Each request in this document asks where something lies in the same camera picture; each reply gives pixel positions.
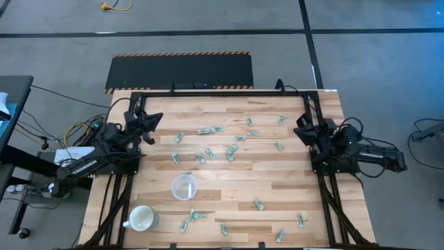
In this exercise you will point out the black caster wheel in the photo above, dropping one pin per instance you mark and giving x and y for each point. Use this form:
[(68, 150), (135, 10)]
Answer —
[(23, 233)]

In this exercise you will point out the white printed cardboard box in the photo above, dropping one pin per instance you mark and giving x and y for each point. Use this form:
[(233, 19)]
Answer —
[(74, 152)]

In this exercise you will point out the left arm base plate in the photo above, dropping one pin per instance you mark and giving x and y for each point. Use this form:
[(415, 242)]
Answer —
[(135, 169)]

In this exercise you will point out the grey power strip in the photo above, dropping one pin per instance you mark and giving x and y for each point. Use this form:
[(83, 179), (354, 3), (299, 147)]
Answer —
[(31, 191)]

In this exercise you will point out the white ceramic mug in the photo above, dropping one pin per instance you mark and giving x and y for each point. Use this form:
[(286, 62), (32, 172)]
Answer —
[(141, 218)]

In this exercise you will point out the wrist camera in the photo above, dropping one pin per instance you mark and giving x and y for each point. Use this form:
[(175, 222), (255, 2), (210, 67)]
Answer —
[(149, 139), (303, 119)]

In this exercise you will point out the small black box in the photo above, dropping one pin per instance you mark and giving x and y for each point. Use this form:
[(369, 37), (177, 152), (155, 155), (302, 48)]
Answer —
[(189, 86)]

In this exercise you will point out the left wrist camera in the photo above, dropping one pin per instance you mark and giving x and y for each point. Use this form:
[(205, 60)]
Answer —
[(149, 139)]

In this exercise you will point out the black hazard-striped floor mat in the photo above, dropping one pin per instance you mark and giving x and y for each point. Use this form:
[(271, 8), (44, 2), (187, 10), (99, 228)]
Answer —
[(180, 71)]

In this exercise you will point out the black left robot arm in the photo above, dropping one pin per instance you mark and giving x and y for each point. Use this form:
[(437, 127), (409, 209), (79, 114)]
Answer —
[(83, 166)]

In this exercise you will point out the clear plastic cup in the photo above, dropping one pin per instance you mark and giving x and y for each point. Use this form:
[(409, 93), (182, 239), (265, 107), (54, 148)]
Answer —
[(184, 187)]

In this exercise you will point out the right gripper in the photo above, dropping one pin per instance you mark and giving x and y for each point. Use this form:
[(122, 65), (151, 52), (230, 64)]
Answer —
[(323, 133)]

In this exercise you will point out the black side table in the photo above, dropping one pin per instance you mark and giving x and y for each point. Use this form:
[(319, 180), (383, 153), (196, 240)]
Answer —
[(15, 90)]

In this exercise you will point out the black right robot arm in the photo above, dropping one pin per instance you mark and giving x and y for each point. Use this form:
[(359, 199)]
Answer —
[(378, 158)]

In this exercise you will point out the white crumpled paper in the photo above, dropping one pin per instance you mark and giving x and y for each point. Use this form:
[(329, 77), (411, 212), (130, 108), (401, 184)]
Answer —
[(3, 104)]

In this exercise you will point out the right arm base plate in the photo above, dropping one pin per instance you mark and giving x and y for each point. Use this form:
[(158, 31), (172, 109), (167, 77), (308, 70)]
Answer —
[(317, 168)]

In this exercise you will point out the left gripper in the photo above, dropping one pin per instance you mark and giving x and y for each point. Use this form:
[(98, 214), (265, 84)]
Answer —
[(135, 122)]

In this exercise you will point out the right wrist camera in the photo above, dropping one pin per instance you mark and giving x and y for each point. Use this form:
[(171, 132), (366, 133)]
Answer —
[(303, 119)]

